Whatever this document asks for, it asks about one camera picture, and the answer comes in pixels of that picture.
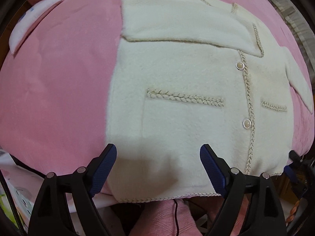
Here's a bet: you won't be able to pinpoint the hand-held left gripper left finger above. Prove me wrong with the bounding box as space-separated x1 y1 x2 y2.
28 143 117 236

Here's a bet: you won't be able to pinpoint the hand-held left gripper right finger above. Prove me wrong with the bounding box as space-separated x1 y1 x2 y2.
199 144 287 236

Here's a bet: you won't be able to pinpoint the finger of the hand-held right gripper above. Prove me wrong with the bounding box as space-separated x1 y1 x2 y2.
283 150 308 185

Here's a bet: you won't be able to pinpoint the cream fluffy cardigan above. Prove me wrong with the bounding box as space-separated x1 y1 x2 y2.
105 0 313 203

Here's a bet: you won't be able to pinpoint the person's pink pants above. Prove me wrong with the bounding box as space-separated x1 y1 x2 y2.
130 197 250 236

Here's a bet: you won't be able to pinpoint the white printed cloth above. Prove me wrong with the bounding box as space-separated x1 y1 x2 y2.
0 150 74 229

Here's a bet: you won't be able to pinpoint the pink bed blanket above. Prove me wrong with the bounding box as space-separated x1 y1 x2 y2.
0 0 315 203

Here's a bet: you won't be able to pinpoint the white printed pillow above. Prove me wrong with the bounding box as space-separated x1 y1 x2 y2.
9 0 65 56

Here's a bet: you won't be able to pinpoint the orange braided cord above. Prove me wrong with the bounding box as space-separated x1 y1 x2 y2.
285 199 306 223

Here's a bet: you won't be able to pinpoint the black cable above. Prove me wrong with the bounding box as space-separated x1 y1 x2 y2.
173 199 181 236

